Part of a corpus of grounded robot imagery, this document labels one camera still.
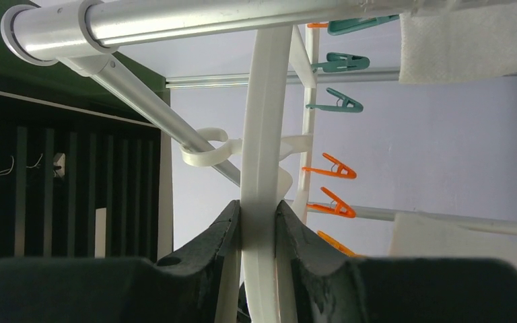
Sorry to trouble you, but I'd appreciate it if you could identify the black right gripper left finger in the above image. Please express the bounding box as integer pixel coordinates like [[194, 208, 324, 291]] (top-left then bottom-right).
[[0, 200, 240, 322]]

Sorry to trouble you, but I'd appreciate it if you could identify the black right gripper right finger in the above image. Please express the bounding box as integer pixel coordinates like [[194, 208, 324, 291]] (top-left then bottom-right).
[[276, 202, 517, 322]]

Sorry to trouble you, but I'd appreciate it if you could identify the white round clip hanger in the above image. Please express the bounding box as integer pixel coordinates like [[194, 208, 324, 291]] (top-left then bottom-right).
[[182, 25, 315, 322]]

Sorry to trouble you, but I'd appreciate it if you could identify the teal clip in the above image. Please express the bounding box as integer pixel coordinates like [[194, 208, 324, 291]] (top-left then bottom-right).
[[326, 15, 399, 36], [312, 52, 370, 73]]

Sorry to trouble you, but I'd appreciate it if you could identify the white sock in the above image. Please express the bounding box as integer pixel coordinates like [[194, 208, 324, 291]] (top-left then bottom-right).
[[399, 1, 517, 84]]

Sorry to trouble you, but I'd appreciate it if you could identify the teal front clip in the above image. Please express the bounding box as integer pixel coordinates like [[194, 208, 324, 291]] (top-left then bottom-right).
[[326, 15, 399, 36]]

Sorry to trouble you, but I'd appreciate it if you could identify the grey left rack pole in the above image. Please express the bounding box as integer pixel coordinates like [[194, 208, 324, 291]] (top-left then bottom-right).
[[59, 55, 214, 153]]

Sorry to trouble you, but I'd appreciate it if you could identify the grey horizontal rack bar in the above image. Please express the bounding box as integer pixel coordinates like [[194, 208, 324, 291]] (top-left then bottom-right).
[[1, 1, 415, 66]]

